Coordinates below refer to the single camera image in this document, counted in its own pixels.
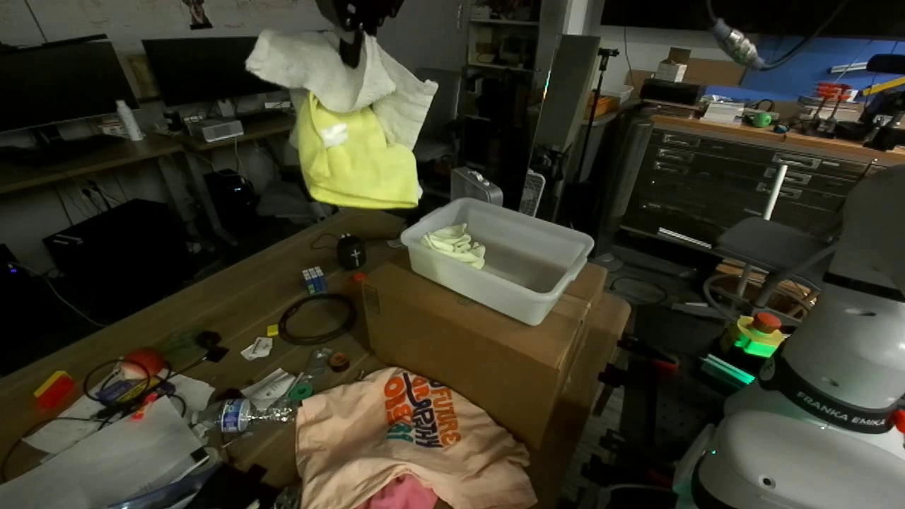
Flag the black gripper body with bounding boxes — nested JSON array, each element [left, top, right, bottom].
[[313, 0, 410, 39]]

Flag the bright yellow-green towel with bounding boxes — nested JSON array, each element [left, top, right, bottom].
[[292, 90, 423, 211]]

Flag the peach printed t-shirt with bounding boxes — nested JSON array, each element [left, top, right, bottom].
[[292, 364, 541, 509]]

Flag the pink t-shirt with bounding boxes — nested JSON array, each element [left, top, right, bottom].
[[365, 472, 444, 509]]

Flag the white plastic box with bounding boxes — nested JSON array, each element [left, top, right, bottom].
[[398, 192, 596, 327]]

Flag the large brown cardboard box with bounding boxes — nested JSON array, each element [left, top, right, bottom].
[[360, 251, 634, 452]]

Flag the small brown cardboard box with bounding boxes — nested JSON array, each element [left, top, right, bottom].
[[625, 46, 750, 103]]

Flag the grey office chair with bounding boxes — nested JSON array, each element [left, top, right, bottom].
[[418, 64, 460, 192]]

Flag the tall storage shelf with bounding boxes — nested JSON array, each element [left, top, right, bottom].
[[463, 0, 545, 194]]

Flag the small white device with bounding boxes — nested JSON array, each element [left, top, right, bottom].
[[198, 117, 245, 146]]

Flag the black computer monitor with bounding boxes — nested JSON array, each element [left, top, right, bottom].
[[139, 35, 286, 108], [0, 36, 142, 135]]

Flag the black computer mouse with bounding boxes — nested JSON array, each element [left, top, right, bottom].
[[333, 231, 368, 274]]

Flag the small rubik's cube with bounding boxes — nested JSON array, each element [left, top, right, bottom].
[[300, 264, 327, 296]]

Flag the white plastic bottle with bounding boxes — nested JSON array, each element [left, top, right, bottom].
[[114, 97, 147, 145]]

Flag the long wooden desk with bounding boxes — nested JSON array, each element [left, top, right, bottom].
[[0, 111, 320, 197]]

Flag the black bag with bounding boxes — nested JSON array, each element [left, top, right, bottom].
[[39, 194, 204, 325]]

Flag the small white tag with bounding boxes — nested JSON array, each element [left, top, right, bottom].
[[237, 333, 276, 364]]

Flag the small black object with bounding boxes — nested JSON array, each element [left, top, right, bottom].
[[191, 327, 228, 364]]

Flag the green tape roll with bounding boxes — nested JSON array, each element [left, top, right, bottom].
[[286, 374, 320, 409]]

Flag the white paper wrapper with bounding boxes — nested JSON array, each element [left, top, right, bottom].
[[237, 364, 300, 414]]

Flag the red round lid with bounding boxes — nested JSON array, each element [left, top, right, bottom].
[[121, 344, 169, 378]]

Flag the clear plastic water bottle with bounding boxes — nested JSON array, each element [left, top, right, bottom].
[[191, 394, 297, 439]]

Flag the black tool cabinet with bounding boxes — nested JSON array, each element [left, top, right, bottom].
[[617, 111, 905, 248]]

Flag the red and yellow block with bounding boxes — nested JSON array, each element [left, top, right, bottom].
[[32, 368, 81, 415]]

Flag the blue board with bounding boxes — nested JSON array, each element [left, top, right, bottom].
[[740, 35, 905, 105]]

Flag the grey stool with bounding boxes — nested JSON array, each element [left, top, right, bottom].
[[713, 161, 850, 279]]

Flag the white paper sheets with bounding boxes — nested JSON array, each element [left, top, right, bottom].
[[0, 394, 220, 509]]

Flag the yellow emergency stop button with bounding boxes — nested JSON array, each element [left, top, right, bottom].
[[723, 309, 792, 363]]

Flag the black cable ring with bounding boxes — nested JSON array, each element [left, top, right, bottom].
[[276, 292, 360, 349]]

